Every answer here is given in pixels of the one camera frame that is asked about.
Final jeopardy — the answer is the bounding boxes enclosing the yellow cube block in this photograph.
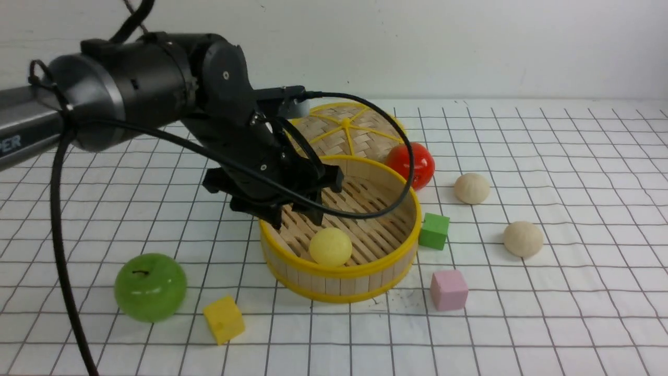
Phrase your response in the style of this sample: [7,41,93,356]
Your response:
[203,296,245,346]

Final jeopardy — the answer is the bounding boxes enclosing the white grid tablecloth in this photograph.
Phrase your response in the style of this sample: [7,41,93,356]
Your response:
[0,99,668,376]

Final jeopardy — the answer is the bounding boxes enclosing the green cube block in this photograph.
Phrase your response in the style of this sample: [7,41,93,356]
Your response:
[418,213,449,251]

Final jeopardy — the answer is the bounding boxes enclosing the yellow bun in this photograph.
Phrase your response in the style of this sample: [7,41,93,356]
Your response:
[308,228,353,267]

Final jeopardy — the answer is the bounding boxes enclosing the red tomato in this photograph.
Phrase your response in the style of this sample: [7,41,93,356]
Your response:
[384,142,436,191]

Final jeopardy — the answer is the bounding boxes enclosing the green apple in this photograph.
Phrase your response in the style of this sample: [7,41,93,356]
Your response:
[114,254,187,323]

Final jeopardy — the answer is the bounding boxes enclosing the pink cube block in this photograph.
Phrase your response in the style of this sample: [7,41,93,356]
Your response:
[430,269,469,311]

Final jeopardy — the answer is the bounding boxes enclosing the bamboo steamer tray yellow rim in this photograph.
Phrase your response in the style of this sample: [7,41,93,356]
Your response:
[258,155,423,304]

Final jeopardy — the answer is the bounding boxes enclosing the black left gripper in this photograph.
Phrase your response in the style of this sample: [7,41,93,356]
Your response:
[182,86,343,229]

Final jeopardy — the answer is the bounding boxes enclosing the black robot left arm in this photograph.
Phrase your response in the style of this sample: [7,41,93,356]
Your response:
[2,32,344,203]

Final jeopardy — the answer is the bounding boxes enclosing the cream bun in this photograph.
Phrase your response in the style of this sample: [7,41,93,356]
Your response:
[503,221,544,258]
[454,173,491,205]

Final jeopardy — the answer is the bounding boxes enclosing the woven bamboo steamer lid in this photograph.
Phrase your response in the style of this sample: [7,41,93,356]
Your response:
[290,102,408,163]

